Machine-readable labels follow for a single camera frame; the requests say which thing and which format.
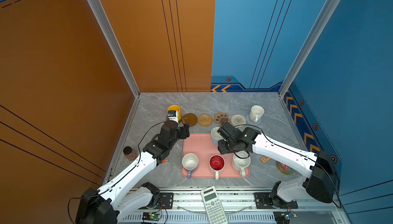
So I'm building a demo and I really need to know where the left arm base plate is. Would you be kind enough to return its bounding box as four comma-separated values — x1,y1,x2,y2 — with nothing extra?
146,192,174,209

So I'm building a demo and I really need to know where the rattan woven round coaster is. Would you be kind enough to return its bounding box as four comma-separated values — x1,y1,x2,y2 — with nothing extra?
198,114,213,127

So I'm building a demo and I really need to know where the white mug blue handle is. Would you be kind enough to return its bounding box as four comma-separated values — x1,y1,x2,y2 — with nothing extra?
210,127,223,146

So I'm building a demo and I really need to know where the aluminium frame post right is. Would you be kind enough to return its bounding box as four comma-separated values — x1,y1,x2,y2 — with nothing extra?
278,0,341,98

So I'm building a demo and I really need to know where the aluminium frame post left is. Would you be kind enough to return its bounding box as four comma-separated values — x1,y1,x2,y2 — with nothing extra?
87,0,140,98

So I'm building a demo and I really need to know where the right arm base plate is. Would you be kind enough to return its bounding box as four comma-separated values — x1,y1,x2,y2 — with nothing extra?
254,192,298,209

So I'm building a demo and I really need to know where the left circuit board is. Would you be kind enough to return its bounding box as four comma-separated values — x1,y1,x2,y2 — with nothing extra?
141,212,163,224

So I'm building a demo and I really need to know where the white mug red inside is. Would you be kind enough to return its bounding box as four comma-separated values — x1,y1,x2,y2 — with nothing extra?
208,154,225,180

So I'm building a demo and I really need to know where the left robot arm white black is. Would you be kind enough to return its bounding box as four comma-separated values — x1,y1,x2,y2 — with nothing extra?
72,120,190,224

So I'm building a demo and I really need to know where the yellow mug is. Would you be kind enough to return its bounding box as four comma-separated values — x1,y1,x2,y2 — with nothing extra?
167,105,182,122

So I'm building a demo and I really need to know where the brown spice jar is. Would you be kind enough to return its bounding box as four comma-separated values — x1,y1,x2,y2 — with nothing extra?
123,146,138,161

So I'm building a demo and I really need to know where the small wooden block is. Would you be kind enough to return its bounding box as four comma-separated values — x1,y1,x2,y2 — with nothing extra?
261,156,271,164

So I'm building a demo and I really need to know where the circuit board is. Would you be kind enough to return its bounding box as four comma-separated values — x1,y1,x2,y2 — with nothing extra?
141,212,163,224
273,212,297,224

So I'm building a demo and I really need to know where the pink tray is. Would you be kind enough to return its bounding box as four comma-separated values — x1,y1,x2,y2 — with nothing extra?
181,134,250,179

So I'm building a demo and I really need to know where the white calculator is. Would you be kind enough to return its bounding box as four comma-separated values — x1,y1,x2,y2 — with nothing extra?
201,186,228,224

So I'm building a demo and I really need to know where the white mug purple handle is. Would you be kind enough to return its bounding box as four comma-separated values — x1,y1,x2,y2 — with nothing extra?
182,153,199,179

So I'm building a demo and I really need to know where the aluminium front rail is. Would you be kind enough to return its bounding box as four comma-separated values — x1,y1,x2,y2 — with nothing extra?
81,188,352,224

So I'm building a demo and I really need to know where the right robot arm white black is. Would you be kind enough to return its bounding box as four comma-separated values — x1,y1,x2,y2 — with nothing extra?
218,122,340,209

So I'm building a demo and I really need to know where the right circuit board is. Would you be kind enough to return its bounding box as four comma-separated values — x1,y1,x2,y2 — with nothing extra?
273,212,297,224

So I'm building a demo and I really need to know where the multicolour woven round coaster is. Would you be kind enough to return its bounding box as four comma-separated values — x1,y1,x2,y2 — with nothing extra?
231,115,247,126

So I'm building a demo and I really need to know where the light blue woven coaster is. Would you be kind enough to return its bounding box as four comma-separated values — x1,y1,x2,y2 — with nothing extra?
246,115,261,126

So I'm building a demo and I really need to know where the cork paw print coaster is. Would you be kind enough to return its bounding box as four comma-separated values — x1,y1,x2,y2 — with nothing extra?
213,111,231,126

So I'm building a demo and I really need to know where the red round tin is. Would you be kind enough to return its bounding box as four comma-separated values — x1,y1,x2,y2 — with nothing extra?
276,161,295,175

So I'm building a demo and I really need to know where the aluminium frame post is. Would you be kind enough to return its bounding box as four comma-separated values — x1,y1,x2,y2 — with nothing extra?
278,0,341,98
87,0,140,98

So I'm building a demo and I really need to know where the glossy brown wooden coaster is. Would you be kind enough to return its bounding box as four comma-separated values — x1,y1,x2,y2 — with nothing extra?
182,113,198,127

